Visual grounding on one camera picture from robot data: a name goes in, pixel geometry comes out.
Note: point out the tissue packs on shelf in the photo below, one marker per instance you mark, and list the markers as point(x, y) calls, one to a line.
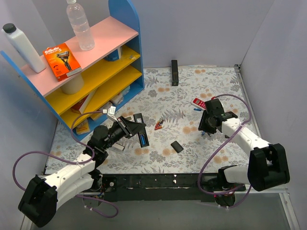
point(84, 127)

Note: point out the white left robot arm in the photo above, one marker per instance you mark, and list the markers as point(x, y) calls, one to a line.
point(44, 196)

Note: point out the clear plastic water bottle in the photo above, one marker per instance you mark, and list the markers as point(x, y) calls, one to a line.
point(80, 25)

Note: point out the white bottle black cap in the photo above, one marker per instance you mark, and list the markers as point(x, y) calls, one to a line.
point(21, 43)

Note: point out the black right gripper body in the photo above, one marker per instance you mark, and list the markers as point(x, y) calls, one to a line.
point(203, 122)

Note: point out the black remote with buttons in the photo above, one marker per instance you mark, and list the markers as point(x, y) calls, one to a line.
point(139, 119)

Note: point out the silver white remote control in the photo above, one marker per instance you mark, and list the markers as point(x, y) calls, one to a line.
point(118, 147)

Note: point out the cream cylinder on shelf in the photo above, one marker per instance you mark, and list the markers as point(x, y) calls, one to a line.
point(73, 86)

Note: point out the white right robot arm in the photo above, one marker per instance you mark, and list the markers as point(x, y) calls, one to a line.
point(267, 163)

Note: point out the blue white can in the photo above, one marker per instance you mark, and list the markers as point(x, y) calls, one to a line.
point(115, 55)

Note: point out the black box at back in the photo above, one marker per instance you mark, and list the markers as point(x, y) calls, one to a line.
point(174, 73)

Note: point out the red white remote control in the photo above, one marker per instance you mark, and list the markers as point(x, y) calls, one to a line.
point(198, 103)

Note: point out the floral table mat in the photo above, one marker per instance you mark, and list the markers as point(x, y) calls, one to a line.
point(159, 100)

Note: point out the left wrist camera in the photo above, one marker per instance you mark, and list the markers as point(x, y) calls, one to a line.
point(110, 112)

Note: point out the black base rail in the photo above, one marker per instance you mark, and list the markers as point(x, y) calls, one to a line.
point(158, 186)

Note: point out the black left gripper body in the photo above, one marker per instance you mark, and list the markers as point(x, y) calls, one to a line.
point(129, 126)

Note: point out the orange razor box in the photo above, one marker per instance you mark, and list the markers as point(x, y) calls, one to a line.
point(62, 61)

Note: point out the blue pink yellow shelf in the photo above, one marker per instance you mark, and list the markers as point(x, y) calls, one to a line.
point(102, 79)

